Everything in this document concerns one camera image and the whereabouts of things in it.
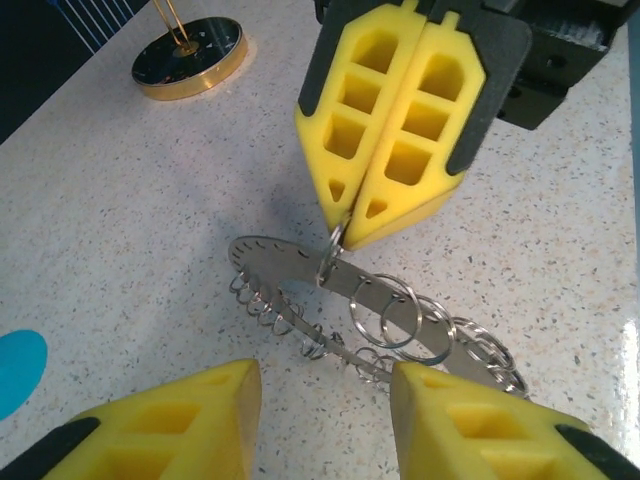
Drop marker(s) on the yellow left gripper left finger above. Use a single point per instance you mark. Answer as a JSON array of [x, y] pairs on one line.
[[165, 430]]

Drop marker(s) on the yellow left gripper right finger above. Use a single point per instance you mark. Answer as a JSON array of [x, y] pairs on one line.
[[475, 430]]

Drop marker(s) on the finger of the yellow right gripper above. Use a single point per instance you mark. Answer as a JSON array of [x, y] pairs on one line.
[[380, 100], [400, 200]]

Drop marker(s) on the teal plastic goblet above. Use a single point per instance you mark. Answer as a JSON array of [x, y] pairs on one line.
[[20, 370]]

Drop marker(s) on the gold stand with pink glasses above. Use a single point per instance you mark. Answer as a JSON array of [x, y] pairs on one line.
[[200, 45]]

